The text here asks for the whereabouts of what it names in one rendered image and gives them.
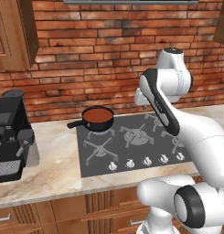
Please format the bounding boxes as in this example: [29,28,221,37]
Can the red marinara sauce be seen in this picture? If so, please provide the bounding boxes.
[82,108,113,123]

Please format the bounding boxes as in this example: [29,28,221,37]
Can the wooden drawer front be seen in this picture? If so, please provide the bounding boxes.
[112,186,152,234]
[0,202,54,234]

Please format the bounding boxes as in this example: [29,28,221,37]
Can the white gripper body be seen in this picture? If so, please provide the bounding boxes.
[133,87,149,108]

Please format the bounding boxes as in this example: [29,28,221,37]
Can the black coffee machine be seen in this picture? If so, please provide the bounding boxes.
[0,89,41,184]

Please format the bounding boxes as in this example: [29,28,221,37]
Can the grey gas hob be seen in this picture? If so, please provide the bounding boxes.
[75,112,197,179]

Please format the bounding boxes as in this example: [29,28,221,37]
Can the black saucepan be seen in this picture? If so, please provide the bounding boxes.
[67,105,115,133]

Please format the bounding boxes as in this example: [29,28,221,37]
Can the wooden cupboard door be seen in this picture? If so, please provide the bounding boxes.
[50,195,88,234]

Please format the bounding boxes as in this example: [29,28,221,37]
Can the silver drawer handle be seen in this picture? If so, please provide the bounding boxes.
[129,218,146,227]
[0,213,12,224]

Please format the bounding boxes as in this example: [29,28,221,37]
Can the wooden wall cupboard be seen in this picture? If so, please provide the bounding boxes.
[213,0,224,48]
[0,0,40,73]

